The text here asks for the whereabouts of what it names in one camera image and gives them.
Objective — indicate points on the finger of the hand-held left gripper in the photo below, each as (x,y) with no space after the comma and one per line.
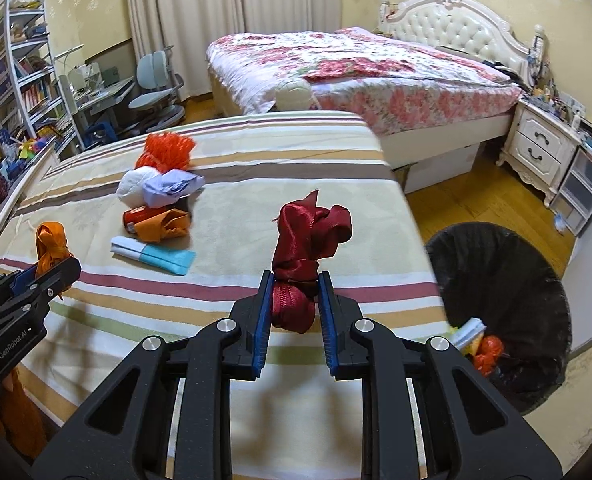
(23,277)
(51,280)

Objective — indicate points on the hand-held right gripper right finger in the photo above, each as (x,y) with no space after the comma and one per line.
(328,320)

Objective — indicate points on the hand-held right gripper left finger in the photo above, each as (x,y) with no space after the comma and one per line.
(263,320)

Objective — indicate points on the orange ribbon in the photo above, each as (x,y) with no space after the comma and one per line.
(51,242)

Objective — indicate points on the dark red ribbon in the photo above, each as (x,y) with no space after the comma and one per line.
(301,240)

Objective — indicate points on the white teal tissue packet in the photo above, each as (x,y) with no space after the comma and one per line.
(161,257)

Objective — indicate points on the white cloth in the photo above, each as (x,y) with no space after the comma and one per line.
(133,185)

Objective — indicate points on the orange bag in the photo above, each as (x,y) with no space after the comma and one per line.
(166,225)

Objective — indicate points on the white milk powder packet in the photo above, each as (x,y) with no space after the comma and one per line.
(468,331)

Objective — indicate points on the yellow foam fruit net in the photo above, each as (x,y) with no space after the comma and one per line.
(472,348)

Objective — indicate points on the lavender paper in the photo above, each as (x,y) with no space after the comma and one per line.
(171,187)

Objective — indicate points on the red plastic bag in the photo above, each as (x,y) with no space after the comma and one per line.
(488,355)

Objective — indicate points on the red foam fruit net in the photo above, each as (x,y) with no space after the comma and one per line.
(168,152)

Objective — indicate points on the trash bin with black bag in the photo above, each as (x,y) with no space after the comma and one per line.
(506,280)

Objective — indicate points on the person's orange clothing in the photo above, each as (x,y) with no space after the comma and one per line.
(21,415)

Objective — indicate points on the white curved bed board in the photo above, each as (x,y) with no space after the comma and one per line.
(36,167)

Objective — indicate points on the colourful toy pile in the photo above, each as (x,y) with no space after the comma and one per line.
(6,152)

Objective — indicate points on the blue storage crate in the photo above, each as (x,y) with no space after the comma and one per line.
(98,135)

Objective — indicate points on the brown cardboard box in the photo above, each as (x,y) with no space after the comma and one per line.
(401,177)

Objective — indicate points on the white bookshelf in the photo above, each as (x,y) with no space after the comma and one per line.
(26,90)

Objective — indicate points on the grey desk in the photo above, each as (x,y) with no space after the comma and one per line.
(106,92)

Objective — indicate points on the blue grey desk chair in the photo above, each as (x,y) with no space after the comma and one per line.
(156,67)

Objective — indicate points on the bed with floral quilt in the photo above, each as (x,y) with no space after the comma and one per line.
(376,75)

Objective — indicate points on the crumpled blue white wrapper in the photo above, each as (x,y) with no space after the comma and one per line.
(558,220)

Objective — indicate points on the white nightstand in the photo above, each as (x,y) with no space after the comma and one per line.
(536,145)

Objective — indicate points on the clear plastic drawer unit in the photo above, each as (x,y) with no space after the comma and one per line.
(581,185)

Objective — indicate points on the beige curtains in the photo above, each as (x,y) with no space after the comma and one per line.
(201,10)

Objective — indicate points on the pile of nightstand clutter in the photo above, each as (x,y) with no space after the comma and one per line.
(561,105)

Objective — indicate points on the white tufted headboard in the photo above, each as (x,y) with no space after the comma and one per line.
(451,25)

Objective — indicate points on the white bed frame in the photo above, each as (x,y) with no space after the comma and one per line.
(451,132)

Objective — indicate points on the round white bed post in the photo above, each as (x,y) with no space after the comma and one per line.
(293,95)

